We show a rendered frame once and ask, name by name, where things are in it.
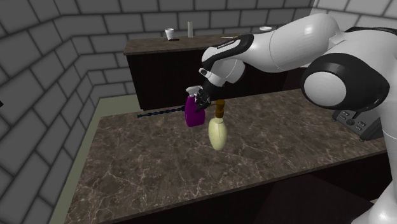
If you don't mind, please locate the purple spray bottle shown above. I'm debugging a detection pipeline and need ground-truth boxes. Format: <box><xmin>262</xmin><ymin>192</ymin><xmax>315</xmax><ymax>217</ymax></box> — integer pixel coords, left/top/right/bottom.
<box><xmin>184</xmin><ymin>85</ymin><xmax>206</xmax><ymax>129</ymax></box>

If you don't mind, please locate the cream bottle with brown pump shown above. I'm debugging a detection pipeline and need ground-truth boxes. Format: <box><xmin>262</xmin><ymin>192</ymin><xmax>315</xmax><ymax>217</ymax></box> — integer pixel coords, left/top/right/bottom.
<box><xmin>207</xmin><ymin>99</ymin><xmax>228</xmax><ymax>152</ymax></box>

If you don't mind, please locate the dark kitchen counter cabinet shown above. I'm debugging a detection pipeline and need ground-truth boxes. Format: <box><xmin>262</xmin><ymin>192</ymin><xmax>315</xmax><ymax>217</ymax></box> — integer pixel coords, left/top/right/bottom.
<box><xmin>123</xmin><ymin>20</ymin><xmax>290</xmax><ymax>111</ymax></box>

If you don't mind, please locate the blue twisted drill bit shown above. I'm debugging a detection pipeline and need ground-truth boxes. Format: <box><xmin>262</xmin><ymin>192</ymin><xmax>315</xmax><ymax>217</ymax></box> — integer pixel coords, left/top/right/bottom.
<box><xmin>137</xmin><ymin>105</ymin><xmax>186</xmax><ymax>119</ymax></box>

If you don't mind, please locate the black toaster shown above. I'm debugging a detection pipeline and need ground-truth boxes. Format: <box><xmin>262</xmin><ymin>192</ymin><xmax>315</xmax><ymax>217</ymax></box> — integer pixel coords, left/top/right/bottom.
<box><xmin>331</xmin><ymin>108</ymin><xmax>386</xmax><ymax>142</ymax></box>

